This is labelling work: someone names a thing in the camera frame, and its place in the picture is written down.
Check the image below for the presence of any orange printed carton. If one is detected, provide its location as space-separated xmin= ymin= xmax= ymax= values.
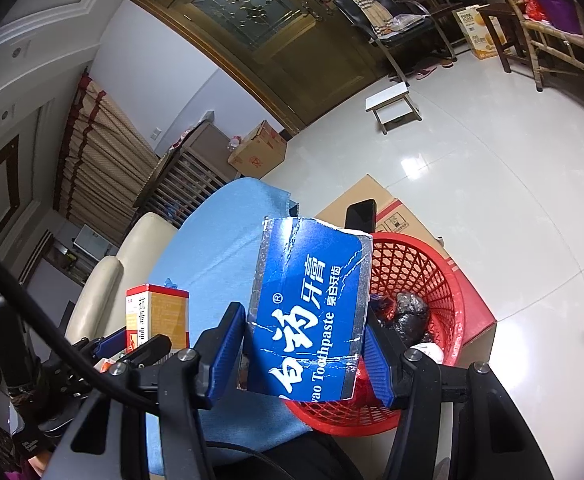
xmin=453 ymin=5 xmax=505 ymax=60

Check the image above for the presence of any white appliance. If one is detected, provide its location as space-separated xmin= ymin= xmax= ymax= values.
xmin=72 ymin=225 xmax=115 ymax=261

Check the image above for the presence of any wooden crib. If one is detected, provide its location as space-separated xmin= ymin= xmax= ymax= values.
xmin=132 ymin=110 xmax=237 ymax=226

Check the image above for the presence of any blue tablecloth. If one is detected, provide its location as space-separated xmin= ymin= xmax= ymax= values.
xmin=142 ymin=177 xmax=313 ymax=476

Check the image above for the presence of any wicker chair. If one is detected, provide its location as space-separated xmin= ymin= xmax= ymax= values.
xmin=499 ymin=0 xmax=584 ymax=136

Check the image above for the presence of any flat cardboard box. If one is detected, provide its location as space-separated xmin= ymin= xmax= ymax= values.
xmin=314 ymin=174 xmax=498 ymax=356

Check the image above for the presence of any beige curtain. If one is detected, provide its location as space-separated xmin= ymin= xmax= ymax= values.
xmin=54 ymin=72 xmax=165 ymax=246

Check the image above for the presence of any pair of slippers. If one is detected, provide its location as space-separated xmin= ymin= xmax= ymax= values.
xmin=414 ymin=57 xmax=456 ymax=79

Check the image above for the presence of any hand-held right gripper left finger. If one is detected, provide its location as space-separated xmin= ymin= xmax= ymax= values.
xmin=46 ymin=301 xmax=247 ymax=480

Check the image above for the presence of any clear plastic bag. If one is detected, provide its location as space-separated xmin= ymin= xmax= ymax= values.
xmin=391 ymin=12 xmax=430 ymax=31

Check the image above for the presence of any brown cardboard box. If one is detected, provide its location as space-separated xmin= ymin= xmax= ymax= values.
xmin=228 ymin=120 xmax=289 ymax=179

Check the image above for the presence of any wooden glass-panel door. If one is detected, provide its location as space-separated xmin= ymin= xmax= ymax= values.
xmin=129 ymin=0 xmax=423 ymax=136

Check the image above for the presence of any red plastic basket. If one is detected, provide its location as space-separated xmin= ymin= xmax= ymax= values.
xmin=286 ymin=232 xmax=465 ymax=436

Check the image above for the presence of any black plastic bag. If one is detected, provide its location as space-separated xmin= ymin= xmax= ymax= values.
xmin=374 ymin=291 xmax=430 ymax=348

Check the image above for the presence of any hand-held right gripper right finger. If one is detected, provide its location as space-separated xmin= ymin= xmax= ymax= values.
xmin=366 ymin=321 xmax=554 ymax=480

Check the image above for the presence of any white crumpled paper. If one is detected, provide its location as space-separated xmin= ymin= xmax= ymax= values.
xmin=412 ymin=342 xmax=444 ymax=364

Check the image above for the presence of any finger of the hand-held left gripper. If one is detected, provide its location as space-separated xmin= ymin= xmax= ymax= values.
xmin=74 ymin=326 xmax=128 ymax=361
xmin=126 ymin=334 xmax=173 ymax=368

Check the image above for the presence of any black cable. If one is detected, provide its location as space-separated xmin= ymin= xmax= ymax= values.
xmin=0 ymin=234 xmax=173 ymax=416

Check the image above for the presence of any dark wooden side table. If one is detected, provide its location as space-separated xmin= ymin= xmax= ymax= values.
xmin=477 ymin=2 xmax=529 ymax=74

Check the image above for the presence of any blue toothpaste box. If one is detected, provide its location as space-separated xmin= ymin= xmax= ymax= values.
xmin=244 ymin=216 xmax=374 ymax=402

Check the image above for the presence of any striped beige scarf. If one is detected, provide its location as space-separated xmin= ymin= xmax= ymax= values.
xmin=347 ymin=0 xmax=395 ymax=36

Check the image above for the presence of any black metal chair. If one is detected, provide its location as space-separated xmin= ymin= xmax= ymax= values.
xmin=333 ymin=0 xmax=458 ymax=86

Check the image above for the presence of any orange and white medicine box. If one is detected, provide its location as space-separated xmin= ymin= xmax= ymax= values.
xmin=126 ymin=284 xmax=191 ymax=356

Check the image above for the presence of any black smartphone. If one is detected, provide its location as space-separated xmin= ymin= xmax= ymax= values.
xmin=344 ymin=199 xmax=377 ymax=235

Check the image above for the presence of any small white stool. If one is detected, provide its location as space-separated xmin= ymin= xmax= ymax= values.
xmin=365 ymin=81 xmax=421 ymax=135

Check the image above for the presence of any cream leather sofa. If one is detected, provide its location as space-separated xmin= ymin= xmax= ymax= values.
xmin=64 ymin=212 xmax=180 ymax=346

